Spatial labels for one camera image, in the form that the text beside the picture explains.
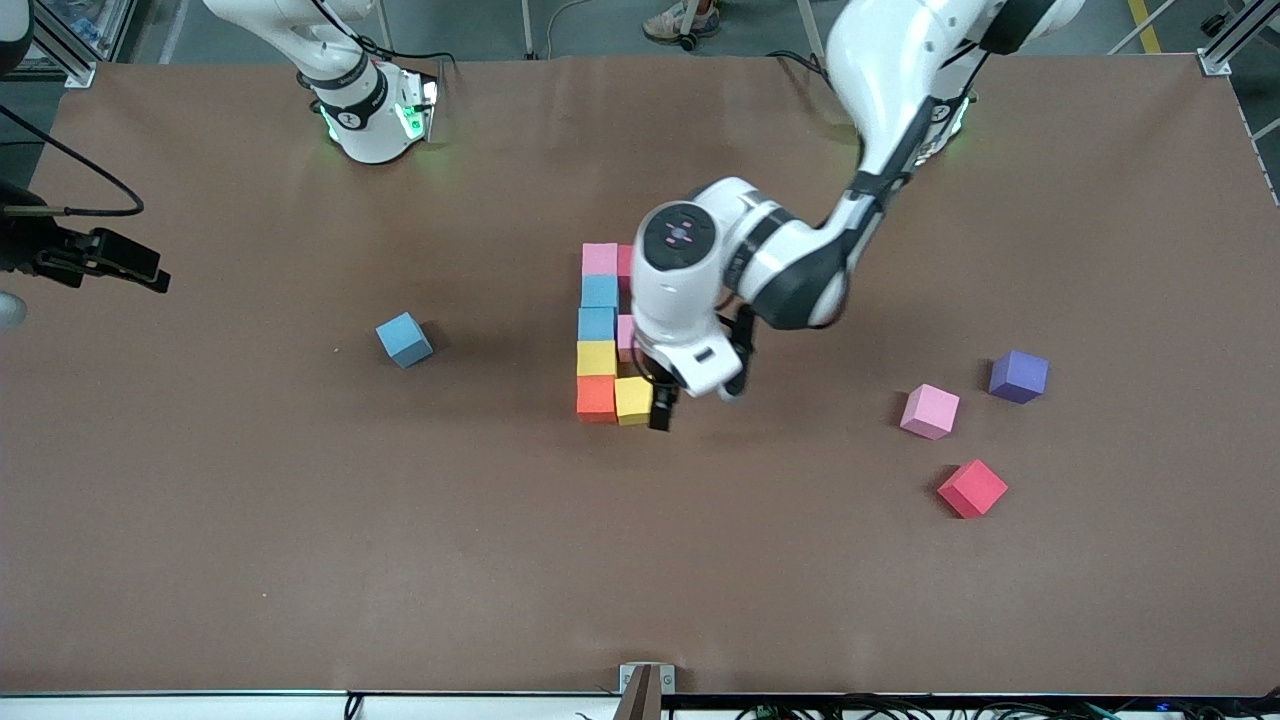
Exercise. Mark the aluminium frame profile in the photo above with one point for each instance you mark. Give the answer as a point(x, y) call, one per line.
point(70, 45)
point(1235, 40)

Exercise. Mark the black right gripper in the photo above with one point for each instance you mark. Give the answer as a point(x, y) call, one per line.
point(30, 247)

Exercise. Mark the beige sneaker shoe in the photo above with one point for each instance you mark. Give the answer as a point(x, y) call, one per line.
point(680, 22)

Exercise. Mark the orange foam cube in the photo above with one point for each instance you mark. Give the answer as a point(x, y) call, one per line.
point(596, 398)

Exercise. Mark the brown table cover mat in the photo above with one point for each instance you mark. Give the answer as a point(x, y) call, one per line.
point(300, 580)

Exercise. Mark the blue foam cube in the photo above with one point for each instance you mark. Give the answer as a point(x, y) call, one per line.
point(599, 292)
point(404, 340)
point(596, 324)

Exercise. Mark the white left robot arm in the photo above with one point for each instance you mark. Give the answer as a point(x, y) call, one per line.
point(900, 80)

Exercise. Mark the yellow foam cube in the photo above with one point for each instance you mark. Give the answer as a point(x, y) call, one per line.
point(596, 358)
point(632, 400)

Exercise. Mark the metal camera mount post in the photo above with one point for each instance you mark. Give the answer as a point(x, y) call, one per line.
point(645, 690)

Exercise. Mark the pink foam cube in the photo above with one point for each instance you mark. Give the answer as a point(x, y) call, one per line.
point(600, 259)
point(624, 340)
point(929, 411)

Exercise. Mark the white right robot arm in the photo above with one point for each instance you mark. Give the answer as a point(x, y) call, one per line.
point(365, 110)

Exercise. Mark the red foam cube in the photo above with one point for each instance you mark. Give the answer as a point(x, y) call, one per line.
point(625, 268)
point(972, 488)

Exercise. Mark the purple foam cube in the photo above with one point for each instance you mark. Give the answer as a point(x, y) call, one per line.
point(1018, 376)

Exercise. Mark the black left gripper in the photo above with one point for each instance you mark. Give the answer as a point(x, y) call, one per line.
point(661, 407)

